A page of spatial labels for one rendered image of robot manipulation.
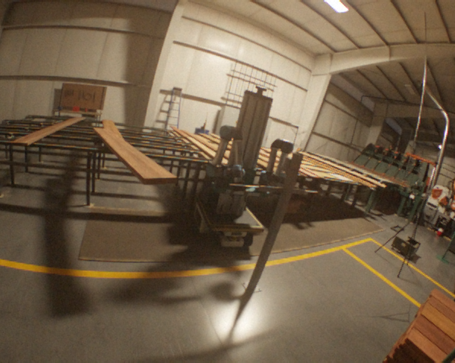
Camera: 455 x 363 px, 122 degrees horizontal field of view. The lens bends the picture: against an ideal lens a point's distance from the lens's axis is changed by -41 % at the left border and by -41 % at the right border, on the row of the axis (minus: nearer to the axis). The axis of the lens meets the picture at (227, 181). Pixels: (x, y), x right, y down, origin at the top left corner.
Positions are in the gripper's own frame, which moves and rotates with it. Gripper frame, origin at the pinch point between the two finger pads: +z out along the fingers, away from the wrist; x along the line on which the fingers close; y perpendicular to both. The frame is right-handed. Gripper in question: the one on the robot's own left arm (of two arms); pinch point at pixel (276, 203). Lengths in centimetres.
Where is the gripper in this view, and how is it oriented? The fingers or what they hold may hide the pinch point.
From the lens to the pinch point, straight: 213.0
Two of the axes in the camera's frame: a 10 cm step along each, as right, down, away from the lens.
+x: 9.2, 2.8, 2.7
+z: -2.5, 9.6, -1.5
